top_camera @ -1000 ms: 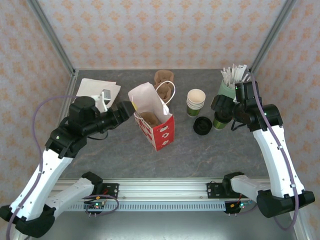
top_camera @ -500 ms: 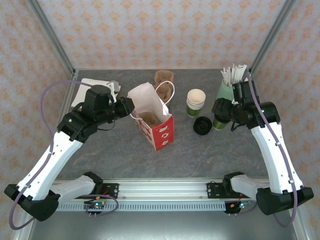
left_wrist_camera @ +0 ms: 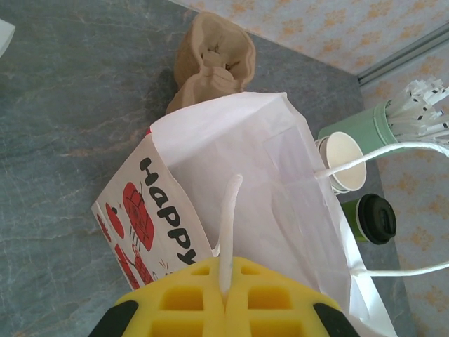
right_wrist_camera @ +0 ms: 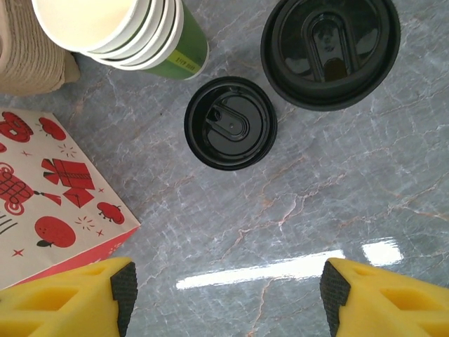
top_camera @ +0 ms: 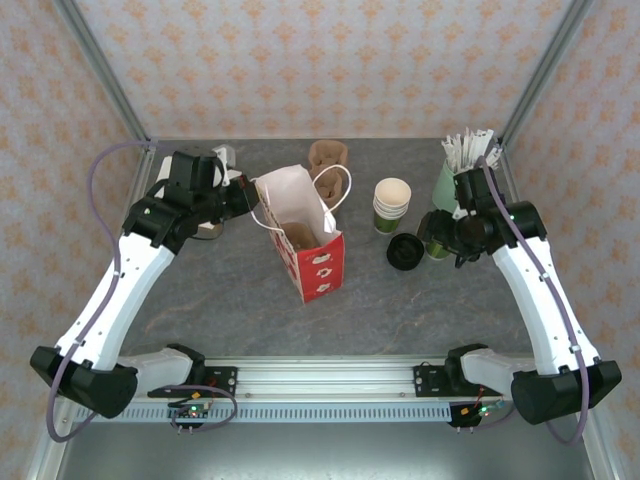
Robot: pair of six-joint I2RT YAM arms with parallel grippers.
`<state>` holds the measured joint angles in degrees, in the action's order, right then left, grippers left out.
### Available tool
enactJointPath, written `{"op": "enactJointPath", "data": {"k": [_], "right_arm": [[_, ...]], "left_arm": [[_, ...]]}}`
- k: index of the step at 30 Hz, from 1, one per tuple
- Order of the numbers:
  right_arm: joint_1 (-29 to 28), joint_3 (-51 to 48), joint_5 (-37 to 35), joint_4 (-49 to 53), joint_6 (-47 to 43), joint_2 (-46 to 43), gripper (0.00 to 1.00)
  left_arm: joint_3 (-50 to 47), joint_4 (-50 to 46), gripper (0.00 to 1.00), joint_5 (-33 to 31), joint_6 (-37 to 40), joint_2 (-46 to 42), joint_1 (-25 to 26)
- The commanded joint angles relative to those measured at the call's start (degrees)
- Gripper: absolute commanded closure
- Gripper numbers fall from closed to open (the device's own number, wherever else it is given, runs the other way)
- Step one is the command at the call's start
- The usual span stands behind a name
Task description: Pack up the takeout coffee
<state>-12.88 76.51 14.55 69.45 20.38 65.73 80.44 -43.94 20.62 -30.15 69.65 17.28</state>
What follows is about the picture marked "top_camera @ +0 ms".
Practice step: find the red white paper gift bag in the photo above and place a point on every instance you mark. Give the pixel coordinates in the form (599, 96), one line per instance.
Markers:
(320, 272)

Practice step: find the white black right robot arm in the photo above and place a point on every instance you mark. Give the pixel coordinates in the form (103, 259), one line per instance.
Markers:
(540, 300)

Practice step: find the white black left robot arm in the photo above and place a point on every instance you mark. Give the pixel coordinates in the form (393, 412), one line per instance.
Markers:
(115, 295)

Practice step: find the mint green straw holder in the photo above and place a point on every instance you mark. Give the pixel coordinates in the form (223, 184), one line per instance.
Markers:
(445, 190)

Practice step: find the black plastic lid stack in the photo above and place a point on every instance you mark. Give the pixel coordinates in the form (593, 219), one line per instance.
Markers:
(405, 252)

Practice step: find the white paper napkin stack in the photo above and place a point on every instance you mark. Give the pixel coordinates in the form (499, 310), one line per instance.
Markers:
(164, 167)

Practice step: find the brown pulp cup carrier stack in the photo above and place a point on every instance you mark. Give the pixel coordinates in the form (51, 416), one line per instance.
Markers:
(327, 150)

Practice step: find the small circuit board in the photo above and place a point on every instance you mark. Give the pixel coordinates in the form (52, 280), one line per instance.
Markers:
(482, 411)
(192, 411)

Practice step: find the grey metal sheet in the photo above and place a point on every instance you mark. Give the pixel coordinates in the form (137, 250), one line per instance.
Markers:
(325, 455)

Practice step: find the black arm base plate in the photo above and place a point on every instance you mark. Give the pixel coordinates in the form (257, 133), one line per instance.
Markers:
(225, 382)
(425, 382)

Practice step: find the aluminium frame post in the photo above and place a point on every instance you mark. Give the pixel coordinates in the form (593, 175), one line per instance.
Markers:
(100, 65)
(545, 65)

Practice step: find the wide aluminium mounting rail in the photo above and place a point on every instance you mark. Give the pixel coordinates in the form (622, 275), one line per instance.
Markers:
(325, 380)

